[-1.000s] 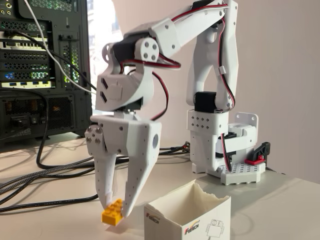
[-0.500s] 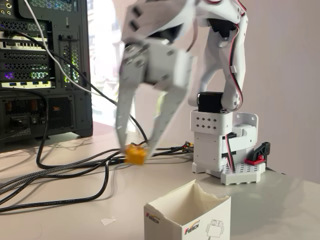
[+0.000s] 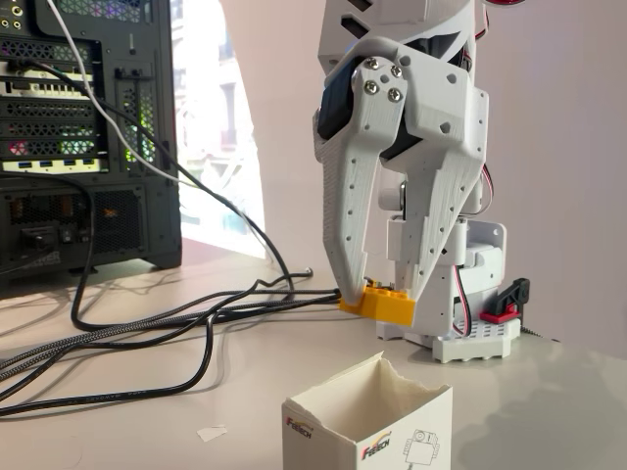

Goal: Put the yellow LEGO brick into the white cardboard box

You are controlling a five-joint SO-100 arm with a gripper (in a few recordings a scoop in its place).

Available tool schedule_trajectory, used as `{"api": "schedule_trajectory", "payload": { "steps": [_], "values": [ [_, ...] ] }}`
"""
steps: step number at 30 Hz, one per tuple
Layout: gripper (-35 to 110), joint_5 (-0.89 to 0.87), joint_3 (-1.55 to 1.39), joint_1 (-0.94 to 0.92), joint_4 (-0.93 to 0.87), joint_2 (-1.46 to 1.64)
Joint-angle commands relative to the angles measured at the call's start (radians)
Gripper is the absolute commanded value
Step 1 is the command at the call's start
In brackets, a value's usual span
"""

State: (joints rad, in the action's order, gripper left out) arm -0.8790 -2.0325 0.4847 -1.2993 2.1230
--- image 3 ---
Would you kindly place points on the yellow toy brick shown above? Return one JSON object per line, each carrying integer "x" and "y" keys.
{"x": 387, "y": 308}

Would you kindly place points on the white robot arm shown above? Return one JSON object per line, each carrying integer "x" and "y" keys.
{"x": 482, "y": 274}

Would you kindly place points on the white cardboard box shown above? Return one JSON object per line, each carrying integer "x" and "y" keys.
{"x": 392, "y": 431}

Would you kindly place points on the black and red clamp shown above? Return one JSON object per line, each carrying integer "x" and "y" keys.
{"x": 509, "y": 296}

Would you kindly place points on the black computer tower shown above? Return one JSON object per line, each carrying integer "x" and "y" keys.
{"x": 142, "y": 215}

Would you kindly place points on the white paper scrap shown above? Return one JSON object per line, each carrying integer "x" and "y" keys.
{"x": 211, "y": 433}

